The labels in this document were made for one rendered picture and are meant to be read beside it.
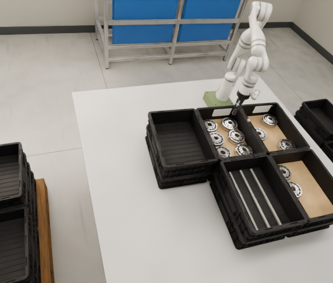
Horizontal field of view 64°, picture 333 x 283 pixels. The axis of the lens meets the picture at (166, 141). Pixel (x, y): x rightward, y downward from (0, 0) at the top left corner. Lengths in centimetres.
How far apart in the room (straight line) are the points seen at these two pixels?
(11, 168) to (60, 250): 66
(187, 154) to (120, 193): 43
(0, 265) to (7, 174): 51
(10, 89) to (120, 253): 235
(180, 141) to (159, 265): 68
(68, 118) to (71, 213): 103
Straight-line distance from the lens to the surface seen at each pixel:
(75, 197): 230
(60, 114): 289
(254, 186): 155
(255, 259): 152
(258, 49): 148
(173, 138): 158
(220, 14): 360
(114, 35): 324
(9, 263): 179
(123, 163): 160
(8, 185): 188
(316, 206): 167
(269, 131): 188
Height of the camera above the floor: 201
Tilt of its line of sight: 49 degrees down
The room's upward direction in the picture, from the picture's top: 13 degrees clockwise
